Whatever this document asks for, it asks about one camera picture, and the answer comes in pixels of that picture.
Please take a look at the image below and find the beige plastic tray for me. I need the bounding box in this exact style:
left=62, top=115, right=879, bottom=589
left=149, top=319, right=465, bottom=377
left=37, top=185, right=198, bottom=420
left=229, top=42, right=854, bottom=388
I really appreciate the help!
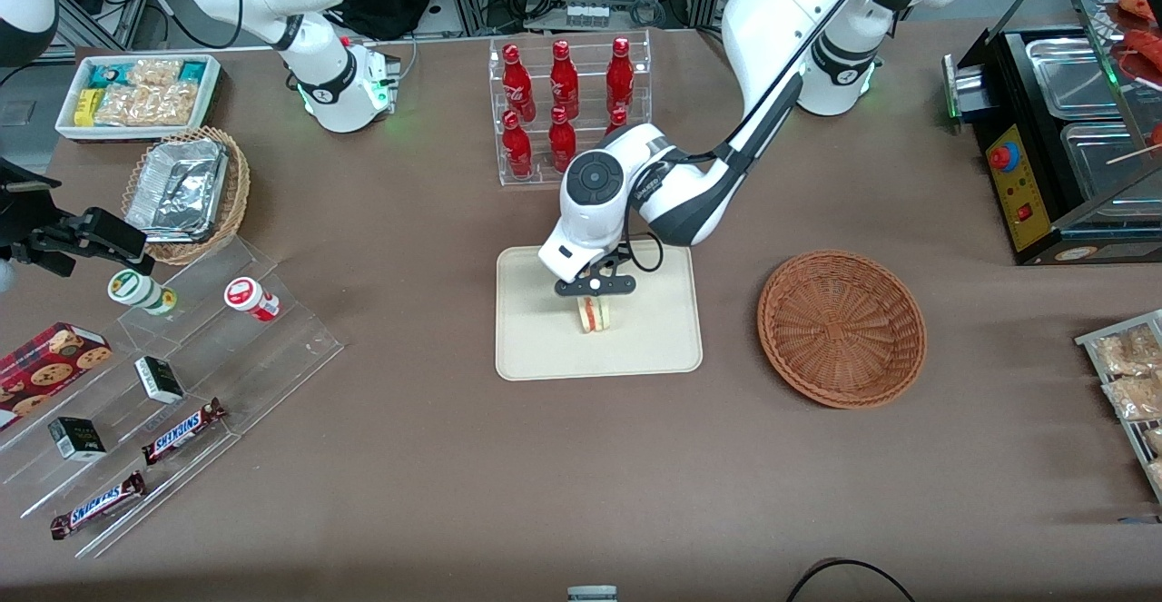
left=495, top=238, right=704, bottom=382

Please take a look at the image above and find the black food warmer machine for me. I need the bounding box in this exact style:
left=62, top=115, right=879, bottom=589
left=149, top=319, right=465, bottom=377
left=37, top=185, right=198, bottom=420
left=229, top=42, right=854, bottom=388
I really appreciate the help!
left=942, top=0, right=1162, bottom=267

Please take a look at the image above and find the small clear cracker bag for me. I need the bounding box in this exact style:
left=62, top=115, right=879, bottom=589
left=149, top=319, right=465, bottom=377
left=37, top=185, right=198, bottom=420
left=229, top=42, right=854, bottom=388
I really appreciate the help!
left=127, top=59, right=182, bottom=87

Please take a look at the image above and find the grey wire tray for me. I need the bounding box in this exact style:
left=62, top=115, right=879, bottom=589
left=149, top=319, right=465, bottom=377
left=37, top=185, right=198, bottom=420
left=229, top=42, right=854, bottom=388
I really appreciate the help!
left=1075, top=310, right=1162, bottom=503

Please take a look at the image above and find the Snickers chocolate bar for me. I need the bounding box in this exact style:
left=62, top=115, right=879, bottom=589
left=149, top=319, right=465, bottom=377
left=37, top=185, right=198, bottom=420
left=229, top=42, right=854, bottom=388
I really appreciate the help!
left=50, top=470, right=148, bottom=541
left=141, top=398, right=228, bottom=467

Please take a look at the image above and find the large clear cracker bag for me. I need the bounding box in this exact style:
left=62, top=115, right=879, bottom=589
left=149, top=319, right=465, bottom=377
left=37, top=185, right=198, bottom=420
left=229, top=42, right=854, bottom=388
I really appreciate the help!
left=94, top=82, right=199, bottom=127

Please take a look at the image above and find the steel warmer pan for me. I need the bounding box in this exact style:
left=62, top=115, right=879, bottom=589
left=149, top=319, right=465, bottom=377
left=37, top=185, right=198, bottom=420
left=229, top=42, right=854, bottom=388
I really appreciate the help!
left=1060, top=121, right=1162, bottom=212
left=1026, top=36, right=1127, bottom=120

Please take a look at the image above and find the light wicker basket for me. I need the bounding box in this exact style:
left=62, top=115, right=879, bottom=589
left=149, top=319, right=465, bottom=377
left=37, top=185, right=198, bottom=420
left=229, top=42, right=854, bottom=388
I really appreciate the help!
left=121, top=125, right=251, bottom=266

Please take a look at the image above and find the round brown wicker basket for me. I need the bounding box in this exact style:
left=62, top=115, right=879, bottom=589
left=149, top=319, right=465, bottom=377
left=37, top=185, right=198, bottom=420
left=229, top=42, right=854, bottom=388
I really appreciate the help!
left=757, top=249, right=928, bottom=410

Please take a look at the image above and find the aluminium foil tray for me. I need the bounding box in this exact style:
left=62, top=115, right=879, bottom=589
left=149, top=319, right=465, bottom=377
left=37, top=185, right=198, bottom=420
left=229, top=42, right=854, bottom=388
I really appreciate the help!
left=124, top=137, right=230, bottom=243

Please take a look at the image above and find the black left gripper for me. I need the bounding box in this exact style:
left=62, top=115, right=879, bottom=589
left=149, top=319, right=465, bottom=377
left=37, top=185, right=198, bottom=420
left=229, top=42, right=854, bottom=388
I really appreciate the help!
left=556, top=248, right=636, bottom=299

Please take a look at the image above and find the clear acrylic bottle rack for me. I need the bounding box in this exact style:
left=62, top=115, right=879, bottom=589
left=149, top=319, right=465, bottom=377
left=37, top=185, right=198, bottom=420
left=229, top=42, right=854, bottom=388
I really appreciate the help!
left=488, top=28, right=653, bottom=187

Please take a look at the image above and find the red plaid cookie box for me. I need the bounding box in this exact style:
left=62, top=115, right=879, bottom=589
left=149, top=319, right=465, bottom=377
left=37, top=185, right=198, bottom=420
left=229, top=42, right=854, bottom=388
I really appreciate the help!
left=0, top=322, right=113, bottom=430

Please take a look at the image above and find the small black carton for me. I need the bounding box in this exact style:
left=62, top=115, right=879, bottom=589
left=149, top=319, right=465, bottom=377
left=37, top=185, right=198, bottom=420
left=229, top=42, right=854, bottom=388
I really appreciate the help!
left=134, top=356, right=186, bottom=405
left=47, top=417, right=108, bottom=462

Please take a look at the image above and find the clear acrylic stepped display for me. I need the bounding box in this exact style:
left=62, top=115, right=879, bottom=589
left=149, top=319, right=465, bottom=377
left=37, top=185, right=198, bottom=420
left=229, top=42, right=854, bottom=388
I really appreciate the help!
left=0, top=237, right=344, bottom=559

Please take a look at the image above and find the green lidded yogurt cup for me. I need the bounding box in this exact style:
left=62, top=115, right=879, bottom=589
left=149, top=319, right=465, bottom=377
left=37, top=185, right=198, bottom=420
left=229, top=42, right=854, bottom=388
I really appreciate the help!
left=107, top=268, right=179, bottom=317

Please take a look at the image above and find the black floor cable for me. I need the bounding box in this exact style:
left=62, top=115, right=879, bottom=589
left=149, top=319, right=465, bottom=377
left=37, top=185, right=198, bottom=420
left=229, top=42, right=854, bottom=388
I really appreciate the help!
left=785, top=558, right=918, bottom=602

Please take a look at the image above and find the red lidded yogurt cup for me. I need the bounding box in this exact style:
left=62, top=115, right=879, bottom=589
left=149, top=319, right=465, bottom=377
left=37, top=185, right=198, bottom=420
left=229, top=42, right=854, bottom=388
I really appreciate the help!
left=224, top=277, right=281, bottom=323

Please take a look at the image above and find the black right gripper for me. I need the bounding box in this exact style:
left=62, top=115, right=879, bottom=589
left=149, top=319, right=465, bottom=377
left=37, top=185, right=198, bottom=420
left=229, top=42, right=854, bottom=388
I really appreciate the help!
left=0, top=157, right=148, bottom=278

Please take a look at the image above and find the white rectangular snack bin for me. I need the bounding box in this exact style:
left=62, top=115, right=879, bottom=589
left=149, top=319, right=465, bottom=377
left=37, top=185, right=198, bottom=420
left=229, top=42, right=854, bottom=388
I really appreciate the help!
left=54, top=54, right=222, bottom=143

